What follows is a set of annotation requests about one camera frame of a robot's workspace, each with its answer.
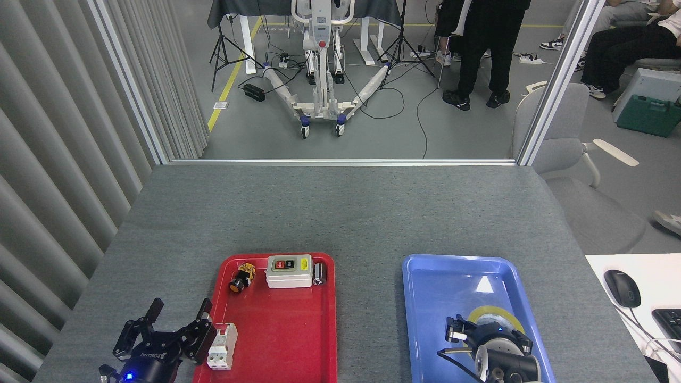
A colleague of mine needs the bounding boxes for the white circuit breaker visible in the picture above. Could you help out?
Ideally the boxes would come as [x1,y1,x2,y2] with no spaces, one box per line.
[206,323,238,371]

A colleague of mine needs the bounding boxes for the white switch box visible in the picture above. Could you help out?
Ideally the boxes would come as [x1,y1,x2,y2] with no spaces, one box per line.
[265,254,313,289]

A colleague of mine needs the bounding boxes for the silver frame post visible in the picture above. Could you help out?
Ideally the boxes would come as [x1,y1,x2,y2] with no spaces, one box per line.
[516,0,607,166]
[88,0,172,165]

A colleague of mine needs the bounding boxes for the silver frame rail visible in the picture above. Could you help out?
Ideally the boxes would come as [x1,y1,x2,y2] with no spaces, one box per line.
[169,157,518,166]

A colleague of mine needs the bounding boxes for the black computer mouse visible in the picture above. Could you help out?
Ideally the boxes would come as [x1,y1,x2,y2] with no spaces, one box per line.
[604,270,642,309]

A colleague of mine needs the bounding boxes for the grey equipment box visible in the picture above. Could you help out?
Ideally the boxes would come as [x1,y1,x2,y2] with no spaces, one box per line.
[612,68,681,123]

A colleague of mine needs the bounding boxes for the orange push button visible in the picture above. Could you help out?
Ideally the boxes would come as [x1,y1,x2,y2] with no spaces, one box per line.
[229,262,256,294]

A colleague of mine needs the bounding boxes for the green plastic case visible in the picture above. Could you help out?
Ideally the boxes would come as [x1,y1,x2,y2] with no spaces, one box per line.
[616,94,681,138]

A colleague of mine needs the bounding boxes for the yellow tape roll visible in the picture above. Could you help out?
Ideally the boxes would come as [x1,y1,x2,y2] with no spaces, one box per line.
[467,305,526,349]

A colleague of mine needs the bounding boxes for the standing person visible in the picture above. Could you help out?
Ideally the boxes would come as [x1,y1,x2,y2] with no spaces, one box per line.
[434,0,531,111]

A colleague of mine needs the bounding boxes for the red plastic tray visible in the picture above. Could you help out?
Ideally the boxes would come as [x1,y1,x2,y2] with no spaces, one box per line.
[193,252,338,383]

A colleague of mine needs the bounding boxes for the grey office chair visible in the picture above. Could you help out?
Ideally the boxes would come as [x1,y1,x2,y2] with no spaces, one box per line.
[512,81,647,255]

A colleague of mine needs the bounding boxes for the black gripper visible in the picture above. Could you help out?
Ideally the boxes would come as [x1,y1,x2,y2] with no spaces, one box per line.
[445,315,533,355]
[113,298,218,383]

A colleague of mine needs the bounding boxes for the white side desk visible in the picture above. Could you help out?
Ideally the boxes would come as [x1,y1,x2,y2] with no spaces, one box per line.
[585,253,681,383]

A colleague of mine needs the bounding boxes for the white stand on wheels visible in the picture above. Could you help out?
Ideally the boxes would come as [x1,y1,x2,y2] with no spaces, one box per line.
[262,0,395,139]

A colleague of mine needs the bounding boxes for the person's white shoe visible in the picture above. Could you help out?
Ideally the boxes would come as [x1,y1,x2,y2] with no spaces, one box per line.
[653,210,681,237]

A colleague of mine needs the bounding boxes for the seated person black trousers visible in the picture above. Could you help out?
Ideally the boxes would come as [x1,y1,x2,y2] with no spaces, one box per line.
[574,0,681,100]

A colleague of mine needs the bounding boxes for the mouse cable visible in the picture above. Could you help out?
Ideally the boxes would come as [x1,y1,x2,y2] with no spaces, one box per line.
[617,306,681,363]

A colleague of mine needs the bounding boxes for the black keyboard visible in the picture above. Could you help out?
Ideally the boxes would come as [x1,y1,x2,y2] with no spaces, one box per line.
[651,309,681,355]

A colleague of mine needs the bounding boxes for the black tripod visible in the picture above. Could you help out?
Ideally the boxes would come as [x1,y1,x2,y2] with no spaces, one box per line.
[377,0,437,91]
[209,0,265,93]

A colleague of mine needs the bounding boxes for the seated person grey trousers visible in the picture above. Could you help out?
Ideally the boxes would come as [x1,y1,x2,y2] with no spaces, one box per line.
[540,0,663,52]

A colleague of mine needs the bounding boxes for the blue plastic tray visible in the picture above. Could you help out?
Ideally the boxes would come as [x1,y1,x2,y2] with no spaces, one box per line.
[402,254,557,383]

